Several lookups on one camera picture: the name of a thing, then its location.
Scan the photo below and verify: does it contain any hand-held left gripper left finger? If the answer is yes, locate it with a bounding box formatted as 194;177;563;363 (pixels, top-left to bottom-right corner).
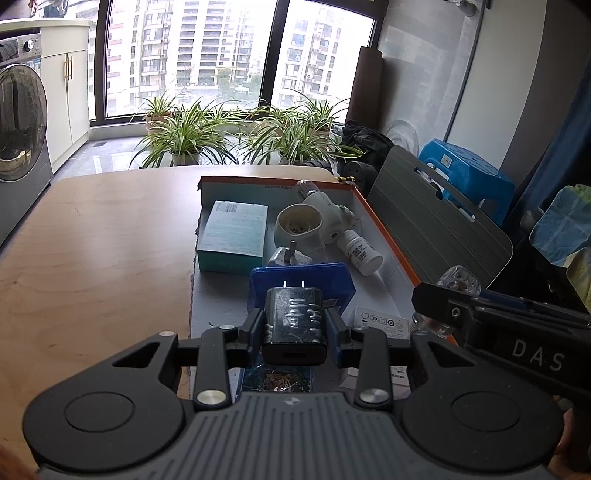
108;308;267;411

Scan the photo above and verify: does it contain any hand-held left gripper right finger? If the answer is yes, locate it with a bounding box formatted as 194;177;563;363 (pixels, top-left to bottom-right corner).
325;307;468;409

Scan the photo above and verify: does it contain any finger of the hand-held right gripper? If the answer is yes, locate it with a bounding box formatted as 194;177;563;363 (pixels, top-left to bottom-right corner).
478;290;542;312
412;282;477;334

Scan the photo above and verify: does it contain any clear glass bottle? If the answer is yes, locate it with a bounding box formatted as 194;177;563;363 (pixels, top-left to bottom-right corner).
412;265;482;337

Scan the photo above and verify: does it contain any black charger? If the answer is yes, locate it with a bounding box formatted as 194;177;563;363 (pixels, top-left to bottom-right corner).
262;278;328;368

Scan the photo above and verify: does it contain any blue cardboard box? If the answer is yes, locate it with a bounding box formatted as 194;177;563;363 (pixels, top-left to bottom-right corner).
248;262;356;325

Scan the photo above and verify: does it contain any white cardboard box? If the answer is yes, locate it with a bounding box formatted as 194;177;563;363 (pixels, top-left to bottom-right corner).
341;305;419;400

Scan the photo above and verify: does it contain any red blue playing card box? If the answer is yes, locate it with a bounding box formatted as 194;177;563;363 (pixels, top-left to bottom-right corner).
240;364;319;394

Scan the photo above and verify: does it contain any orange-edged cardboard box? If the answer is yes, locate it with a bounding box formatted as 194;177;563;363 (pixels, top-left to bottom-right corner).
189;174;462;402

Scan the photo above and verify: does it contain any white pill bottle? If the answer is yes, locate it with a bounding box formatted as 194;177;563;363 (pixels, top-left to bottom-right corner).
341;229;384;277

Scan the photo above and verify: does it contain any teal cardboard box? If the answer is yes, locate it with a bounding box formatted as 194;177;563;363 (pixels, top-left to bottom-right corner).
196;200;269;276

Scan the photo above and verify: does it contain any white vaporizer with clear bottle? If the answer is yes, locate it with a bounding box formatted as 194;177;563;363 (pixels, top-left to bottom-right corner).
295;179;357;244

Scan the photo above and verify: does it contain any small translucent plastic case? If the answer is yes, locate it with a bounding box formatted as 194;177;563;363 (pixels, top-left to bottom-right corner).
268;240;315;269

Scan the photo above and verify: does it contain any grey slatted board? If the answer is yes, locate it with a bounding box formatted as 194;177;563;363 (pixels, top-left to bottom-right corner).
367;145;514;290

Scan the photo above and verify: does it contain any light blue plastic bag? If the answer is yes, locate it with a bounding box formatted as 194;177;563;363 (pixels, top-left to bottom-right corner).
529;184;591;269

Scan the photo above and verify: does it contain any blue plastic stool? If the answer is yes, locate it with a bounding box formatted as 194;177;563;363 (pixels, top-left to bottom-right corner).
418;140;516;228

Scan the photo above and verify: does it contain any black round object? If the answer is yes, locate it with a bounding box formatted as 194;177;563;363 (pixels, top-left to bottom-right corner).
345;161;380;195

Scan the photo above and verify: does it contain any dark blue curtain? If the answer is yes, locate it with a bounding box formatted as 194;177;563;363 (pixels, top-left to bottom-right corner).
503;0;591;232

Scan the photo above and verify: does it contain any white fan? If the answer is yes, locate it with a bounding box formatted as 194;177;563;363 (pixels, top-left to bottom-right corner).
385;119;424;156

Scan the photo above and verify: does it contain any black bag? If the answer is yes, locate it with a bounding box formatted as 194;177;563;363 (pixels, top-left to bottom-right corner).
339;121;396;170

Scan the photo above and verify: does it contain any large spider plant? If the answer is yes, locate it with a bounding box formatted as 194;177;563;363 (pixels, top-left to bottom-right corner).
231;111;366;168

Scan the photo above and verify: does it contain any spider plant in white pot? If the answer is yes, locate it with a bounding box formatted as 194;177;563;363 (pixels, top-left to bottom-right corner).
130;104;242;168

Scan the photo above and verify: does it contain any spider plant in brown pot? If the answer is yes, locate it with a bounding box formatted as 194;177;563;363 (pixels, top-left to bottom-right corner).
284;89;348;140

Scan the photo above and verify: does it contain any brown rolled mat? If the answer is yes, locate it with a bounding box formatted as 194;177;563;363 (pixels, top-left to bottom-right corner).
346;46;384;128

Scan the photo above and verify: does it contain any spider plant in beige pot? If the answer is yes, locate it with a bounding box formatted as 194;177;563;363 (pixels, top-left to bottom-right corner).
131;91;186;136

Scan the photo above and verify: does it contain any black framed window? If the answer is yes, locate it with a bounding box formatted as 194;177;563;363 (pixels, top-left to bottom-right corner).
88;0;389;128

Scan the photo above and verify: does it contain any white cabinet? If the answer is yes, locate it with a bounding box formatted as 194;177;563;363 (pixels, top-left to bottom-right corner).
39;21;92;174

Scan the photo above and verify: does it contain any silver washing machine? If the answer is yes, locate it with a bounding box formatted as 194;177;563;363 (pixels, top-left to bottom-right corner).
0;34;54;246

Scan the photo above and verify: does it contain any grey wall conduit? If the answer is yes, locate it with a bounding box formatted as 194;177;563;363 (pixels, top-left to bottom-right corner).
442;0;486;140

